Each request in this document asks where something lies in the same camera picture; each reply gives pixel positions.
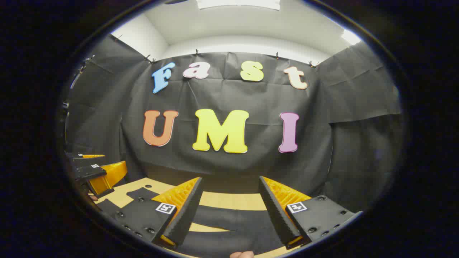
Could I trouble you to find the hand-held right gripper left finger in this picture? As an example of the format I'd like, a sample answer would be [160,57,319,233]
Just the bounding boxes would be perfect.
[106,176,203,250]

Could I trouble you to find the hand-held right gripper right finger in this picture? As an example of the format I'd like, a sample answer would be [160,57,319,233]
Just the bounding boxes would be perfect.
[258,176,363,250]

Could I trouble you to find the black jeans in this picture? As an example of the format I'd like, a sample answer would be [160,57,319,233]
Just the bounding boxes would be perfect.
[95,186,287,258]

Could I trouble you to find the black backdrop cloth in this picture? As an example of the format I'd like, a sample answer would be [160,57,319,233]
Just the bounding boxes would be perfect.
[65,34,402,215]

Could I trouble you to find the small ceiling light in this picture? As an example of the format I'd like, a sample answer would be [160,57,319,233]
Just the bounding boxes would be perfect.
[341,30,361,46]

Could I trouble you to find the long ceiling light panel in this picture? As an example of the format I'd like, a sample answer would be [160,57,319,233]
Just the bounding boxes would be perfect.
[195,0,281,11]

